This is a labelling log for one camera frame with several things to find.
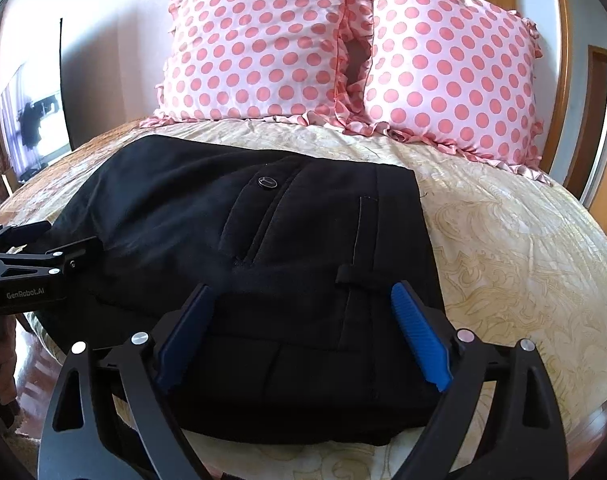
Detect brown wooden door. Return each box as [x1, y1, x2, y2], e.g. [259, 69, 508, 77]
[566, 45, 607, 202]

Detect black pants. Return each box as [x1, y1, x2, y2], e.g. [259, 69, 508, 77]
[26, 134, 444, 446]

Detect cream patterned bed blanket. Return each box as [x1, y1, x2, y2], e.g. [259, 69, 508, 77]
[0, 117, 607, 480]

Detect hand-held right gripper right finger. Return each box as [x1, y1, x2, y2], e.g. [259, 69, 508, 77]
[391, 281, 568, 480]

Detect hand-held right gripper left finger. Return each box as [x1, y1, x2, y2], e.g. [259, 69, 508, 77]
[38, 282, 215, 480]

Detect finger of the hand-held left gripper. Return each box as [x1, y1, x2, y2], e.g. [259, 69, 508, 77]
[0, 220, 52, 253]
[0, 236, 103, 279]

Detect pink polka dot pillow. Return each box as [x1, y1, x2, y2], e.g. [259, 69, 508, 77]
[336, 0, 544, 181]
[140, 0, 379, 133]

